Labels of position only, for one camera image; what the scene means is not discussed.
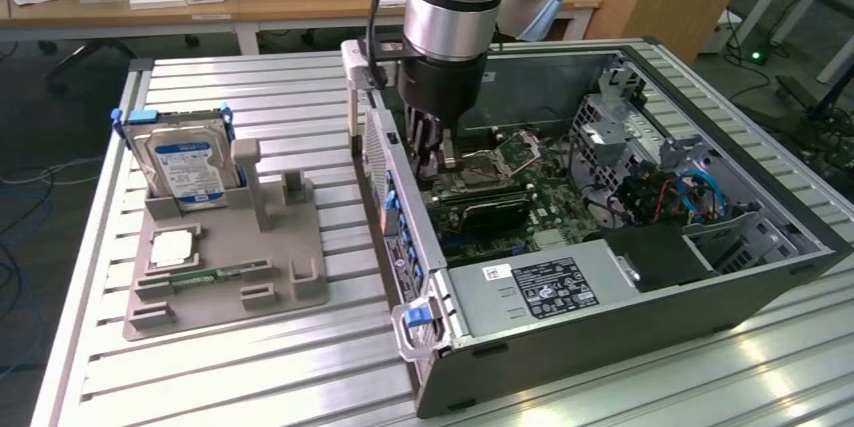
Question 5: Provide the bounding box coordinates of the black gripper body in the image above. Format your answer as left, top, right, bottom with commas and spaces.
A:
398, 54, 488, 124

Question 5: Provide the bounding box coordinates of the CPU socket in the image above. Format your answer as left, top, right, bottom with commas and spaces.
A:
452, 149, 519, 194

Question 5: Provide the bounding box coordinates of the metal socket cover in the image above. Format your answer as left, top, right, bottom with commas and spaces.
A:
496, 129, 547, 173

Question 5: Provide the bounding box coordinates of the green motherboard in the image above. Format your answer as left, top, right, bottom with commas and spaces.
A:
392, 116, 602, 268

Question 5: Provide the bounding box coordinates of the grey power supply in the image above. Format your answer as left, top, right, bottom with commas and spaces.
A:
446, 239, 643, 339

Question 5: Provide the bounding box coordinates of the grey parts rack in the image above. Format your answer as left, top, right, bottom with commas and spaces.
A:
122, 136, 332, 343

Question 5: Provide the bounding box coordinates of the hard disk in blue caddy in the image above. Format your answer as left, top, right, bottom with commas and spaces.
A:
110, 106, 246, 211

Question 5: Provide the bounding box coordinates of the green RAM stick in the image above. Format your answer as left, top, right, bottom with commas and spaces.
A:
143, 261, 272, 289

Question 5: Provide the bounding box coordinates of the open black PC case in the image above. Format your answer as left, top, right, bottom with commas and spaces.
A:
346, 39, 854, 421

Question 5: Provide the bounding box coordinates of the silver CPU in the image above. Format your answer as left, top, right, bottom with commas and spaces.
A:
147, 234, 202, 271

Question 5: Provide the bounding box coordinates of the grey slanted disk bay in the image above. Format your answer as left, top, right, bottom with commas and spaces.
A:
679, 210, 803, 274

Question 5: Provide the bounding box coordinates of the black office chair base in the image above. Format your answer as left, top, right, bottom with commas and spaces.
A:
39, 39, 140, 96

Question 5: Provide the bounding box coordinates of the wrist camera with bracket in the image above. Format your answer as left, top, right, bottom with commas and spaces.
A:
340, 34, 411, 89

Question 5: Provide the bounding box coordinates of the red wire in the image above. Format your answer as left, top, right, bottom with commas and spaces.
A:
650, 179, 677, 222

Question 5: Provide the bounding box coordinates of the grey case handle blue latch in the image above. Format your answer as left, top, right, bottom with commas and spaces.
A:
390, 295, 447, 364

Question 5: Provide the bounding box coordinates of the blue wire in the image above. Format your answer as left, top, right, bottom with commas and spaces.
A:
671, 172, 730, 224

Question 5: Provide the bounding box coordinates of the blue floor cable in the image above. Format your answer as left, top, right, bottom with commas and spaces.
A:
0, 156, 56, 379

